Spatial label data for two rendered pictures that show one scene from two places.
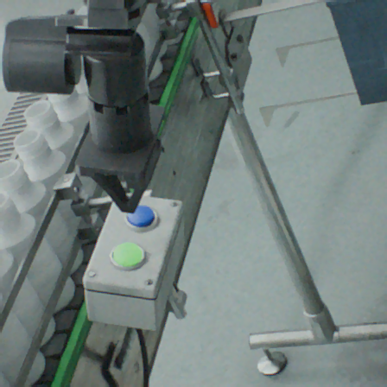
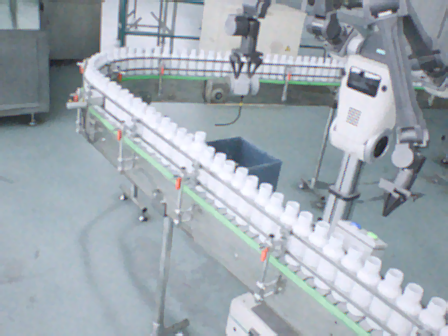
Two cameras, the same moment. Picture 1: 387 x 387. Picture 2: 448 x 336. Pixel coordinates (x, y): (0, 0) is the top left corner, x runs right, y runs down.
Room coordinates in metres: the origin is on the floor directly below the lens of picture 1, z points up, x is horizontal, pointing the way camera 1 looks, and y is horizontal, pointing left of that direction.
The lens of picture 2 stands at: (0.91, 1.38, 1.83)
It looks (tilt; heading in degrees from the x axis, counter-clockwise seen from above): 26 degrees down; 290
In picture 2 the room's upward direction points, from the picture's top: 9 degrees clockwise
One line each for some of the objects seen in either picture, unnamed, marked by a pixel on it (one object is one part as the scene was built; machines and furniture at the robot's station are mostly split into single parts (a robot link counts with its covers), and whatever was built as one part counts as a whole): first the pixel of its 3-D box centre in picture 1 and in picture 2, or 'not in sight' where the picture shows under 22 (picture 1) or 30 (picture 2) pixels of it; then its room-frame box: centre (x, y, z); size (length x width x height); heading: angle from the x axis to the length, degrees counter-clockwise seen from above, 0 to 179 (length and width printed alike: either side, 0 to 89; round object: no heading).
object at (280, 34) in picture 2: not in sight; (246, 53); (2.91, -4.25, 0.59); 1.10 x 0.62 x 1.18; 44
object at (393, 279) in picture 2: not in sight; (385, 298); (0.81, 0.32, 1.08); 0.06 x 0.06 x 0.17
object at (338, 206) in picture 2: not in sight; (333, 228); (1.05, -0.53, 0.74); 0.11 x 0.11 x 0.40; 62
